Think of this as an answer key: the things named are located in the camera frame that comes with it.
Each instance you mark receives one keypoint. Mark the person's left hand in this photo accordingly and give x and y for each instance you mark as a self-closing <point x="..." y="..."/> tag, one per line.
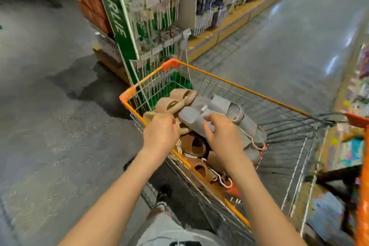
<point x="160" y="136"/>

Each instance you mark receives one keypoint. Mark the person's right hand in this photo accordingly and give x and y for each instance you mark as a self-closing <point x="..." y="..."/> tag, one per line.
<point x="227" y="143"/>

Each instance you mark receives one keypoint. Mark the yellow slippers pair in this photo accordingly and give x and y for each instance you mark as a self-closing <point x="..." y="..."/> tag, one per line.
<point x="150" y="117"/>

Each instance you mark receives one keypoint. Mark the brown slippers pair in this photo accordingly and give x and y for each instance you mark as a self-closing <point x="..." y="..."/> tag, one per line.
<point x="170" y="106"/>
<point x="196" y="146"/>

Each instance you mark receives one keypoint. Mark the grey slippers pair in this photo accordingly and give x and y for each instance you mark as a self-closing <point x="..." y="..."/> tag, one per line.
<point x="219" y="104"/>

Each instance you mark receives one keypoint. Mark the orange metal shopping cart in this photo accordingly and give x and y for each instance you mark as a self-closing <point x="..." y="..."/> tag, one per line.
<point x="361" y="196"/>

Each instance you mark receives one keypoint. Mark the person's left forearm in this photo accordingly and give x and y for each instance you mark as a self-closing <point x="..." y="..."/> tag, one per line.
<point x="112" y="211"/>

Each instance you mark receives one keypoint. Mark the person's right forearm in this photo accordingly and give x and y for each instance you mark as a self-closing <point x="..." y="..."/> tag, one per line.
<point x="268" y="214"/>

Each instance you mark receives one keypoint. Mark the person's black shoe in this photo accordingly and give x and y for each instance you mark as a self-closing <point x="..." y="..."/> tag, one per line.
<point x="163" y="196"/>

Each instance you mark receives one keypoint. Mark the person's grey printed shirt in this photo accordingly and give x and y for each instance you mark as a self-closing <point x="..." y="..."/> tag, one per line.
<point x="161" y="231"/>

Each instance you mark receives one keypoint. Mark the long shelf with yellow base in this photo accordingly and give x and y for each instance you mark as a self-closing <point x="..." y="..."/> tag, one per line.
<point x="219" y="32"/>

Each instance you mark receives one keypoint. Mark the white green toothbrush stand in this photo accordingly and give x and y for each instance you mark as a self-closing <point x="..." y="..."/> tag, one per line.
<point x="121" y="29"/>

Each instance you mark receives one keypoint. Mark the hanging green toothbrush packs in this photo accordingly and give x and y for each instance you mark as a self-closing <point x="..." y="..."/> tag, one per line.
<point x="155" y="15"/>

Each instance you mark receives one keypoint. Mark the rows of colourful small packets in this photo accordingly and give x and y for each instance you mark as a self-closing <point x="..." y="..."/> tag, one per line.
<point x="354" y="96"/>

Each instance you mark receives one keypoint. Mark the stack of orange boxes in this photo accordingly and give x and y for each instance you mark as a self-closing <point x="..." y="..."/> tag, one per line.
<point x="93" y="9"/>

